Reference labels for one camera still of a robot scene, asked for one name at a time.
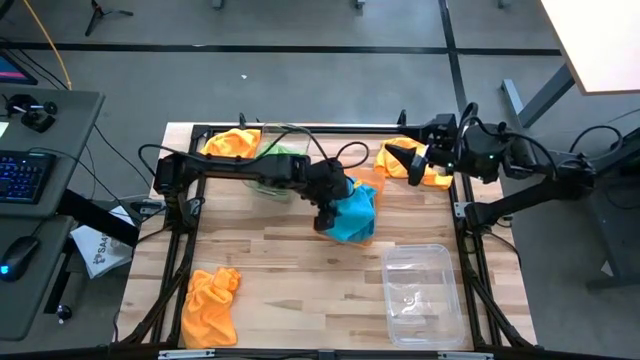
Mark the black clamp mount gadget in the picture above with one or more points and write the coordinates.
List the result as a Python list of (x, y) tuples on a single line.
[(37, 120)]

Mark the black computer mouse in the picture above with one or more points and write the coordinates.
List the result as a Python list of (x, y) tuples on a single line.
[(20, 255)]

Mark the black desk leg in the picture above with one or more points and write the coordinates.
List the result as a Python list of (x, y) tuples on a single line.
[(57, 285)]

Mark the chair caster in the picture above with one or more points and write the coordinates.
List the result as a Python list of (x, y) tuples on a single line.
[(359, 3), (502, 3), (218, 3)]

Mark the black desk support bar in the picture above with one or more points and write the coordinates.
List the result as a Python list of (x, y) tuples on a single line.
[(100, 217)]

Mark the backlit black keyboard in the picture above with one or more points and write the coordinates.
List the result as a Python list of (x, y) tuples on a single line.
[(25, 177)]

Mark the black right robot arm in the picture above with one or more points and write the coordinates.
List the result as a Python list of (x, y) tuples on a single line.
[(540, 192)]

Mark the black round knob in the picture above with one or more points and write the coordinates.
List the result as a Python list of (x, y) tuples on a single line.
[(64, 313)]

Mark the long silver edge bracket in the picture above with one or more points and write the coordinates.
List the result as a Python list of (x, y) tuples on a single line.
[(185, 354), (465, 356)]

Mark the grey table leg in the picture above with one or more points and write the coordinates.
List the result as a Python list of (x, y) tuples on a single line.
[(542, 102)]

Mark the black equipment stand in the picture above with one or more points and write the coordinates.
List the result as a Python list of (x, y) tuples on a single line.
[(620, 225)]

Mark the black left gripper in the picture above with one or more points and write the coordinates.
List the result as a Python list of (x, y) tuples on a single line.
[(330, 182)]

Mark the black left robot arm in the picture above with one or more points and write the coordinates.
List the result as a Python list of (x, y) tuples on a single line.
[(235, 170)]

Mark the blue microfiber towel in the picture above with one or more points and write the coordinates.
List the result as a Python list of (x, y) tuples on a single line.
[(357, 215)]

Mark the computer monitor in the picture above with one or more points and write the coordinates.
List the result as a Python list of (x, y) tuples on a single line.
[(12, 70)]

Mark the orange microfiber towel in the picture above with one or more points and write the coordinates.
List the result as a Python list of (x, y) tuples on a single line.
[(232, 142), (392, 167), (210, 310)]

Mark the black tripod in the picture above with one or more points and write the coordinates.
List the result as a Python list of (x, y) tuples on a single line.
[(98, 11)]

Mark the white paper sheet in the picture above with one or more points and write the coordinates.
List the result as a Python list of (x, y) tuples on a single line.
[(100, 255)]

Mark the large clear plastic basket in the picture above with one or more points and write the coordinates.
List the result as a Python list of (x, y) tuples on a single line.
[(422, 300)]

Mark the white paper note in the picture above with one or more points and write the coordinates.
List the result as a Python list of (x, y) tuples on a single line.
[(3, 129)]

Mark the black aluminium table frame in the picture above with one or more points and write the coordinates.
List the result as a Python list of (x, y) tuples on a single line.
[(275, 354)]

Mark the black frame clamp knob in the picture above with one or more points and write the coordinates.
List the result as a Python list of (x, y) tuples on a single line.
[(402, 118), (242, 121)]

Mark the grey desk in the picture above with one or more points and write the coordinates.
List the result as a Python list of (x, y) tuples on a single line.
[(75, 125)]

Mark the short silver edge bracket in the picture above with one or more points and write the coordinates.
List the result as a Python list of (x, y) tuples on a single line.
[(327, 355)]

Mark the small clear plastic basket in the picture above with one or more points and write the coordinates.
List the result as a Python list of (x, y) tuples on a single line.
[(295, 140)]

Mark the orange plastic basket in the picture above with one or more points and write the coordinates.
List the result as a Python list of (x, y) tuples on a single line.
[(372, 179)]

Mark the white table top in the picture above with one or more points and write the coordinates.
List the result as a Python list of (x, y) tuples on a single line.
[(600, 45)]

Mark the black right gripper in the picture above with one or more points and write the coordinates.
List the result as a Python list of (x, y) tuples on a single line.
[(445, 145)]

